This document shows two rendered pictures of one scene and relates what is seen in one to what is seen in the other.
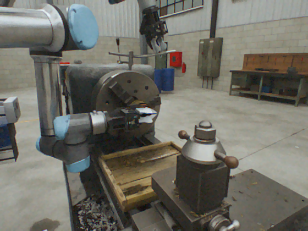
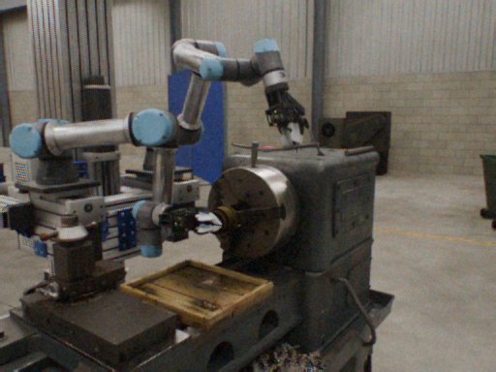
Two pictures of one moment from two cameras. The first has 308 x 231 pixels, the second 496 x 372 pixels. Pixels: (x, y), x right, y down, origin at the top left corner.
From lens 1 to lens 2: 1.21 m
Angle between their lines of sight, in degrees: 63
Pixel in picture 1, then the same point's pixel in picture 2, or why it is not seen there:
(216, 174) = (59, 251)
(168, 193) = not seen: hidden behind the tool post
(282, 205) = (102, 327)
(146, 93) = (260, 201)
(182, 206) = not seen: hidden behind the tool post
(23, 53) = (459, 111)
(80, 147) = (143, 232)
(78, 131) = (143, 216)
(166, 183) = not seen: hidden behind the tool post
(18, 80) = (439, 160)
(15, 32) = (98, 136)
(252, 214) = (86, 314)
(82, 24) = (142, 126)
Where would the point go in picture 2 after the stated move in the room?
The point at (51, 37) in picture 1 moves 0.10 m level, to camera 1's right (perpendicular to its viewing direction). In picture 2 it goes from (124, 137) to (130, 139)
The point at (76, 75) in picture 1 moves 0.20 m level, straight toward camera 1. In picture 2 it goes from (225, 166) to (184, 170)
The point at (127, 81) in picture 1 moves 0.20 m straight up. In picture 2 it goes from (238, 180) to (237, 120)
